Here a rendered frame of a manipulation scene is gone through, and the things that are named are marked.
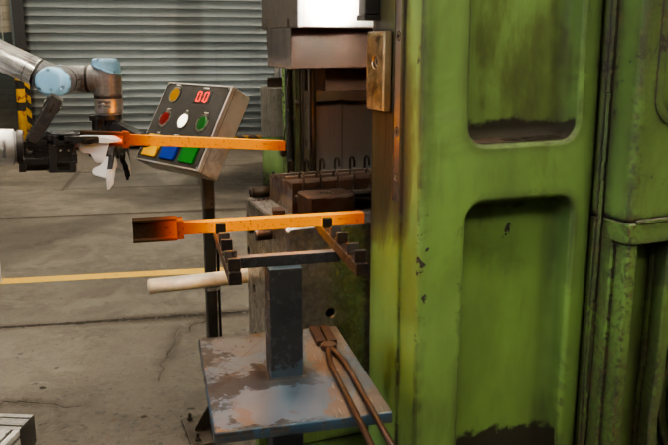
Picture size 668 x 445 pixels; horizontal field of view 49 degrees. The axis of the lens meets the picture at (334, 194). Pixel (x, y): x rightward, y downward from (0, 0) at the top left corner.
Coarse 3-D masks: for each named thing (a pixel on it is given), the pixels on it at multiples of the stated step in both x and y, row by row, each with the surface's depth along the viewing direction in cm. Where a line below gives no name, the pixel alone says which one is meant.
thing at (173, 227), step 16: (144, 224) 139; (160, 224) 140; (176, 224) 139; (192, 224) 140; (208, 224) 141; (240, 224) 143; (256, 224) 144; (272, 224) 144; (288, 224) 145; (304, 224) 146; (320, 224) 147; (336, 224) 148; (144, 240) 139; (160, 240) 140
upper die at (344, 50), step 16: (272, 32) 187; (288, 32) 175; (304, 32) 175; (320, 32) 176; (336, 32) 178; (352, 32) 179; (272, 48) 188; (288, 48) 176; (304, 48) 176; (320, 48) 177; (336, 48) 179; (352, 48) 180; (272, 64) 189; (288, 64) 177; (304, 64) 177; (320, 64) 178; (336, 64) 179; (352, 64) 181
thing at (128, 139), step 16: (112, 144) 160; (128, 144) 161; (144, 144) 163; (160, 144) 164; (176, 144) 165; (192, 144) 166; (208, 144) 168; (224, 144) 169; (240, 144) 170; (256, 144) 172; (272, 144) 173
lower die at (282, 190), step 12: (360, 168) 198; (276, 180) 194; (288, 180) 185; (300, 180) 185; (312, 180) 185; (324, 180) 185; (336, 180) 185; (348, 180) 186; (360, 180) 188; (276, 192) 194; (288, 192) 185; (288, 204) 185; (360, 204) 189
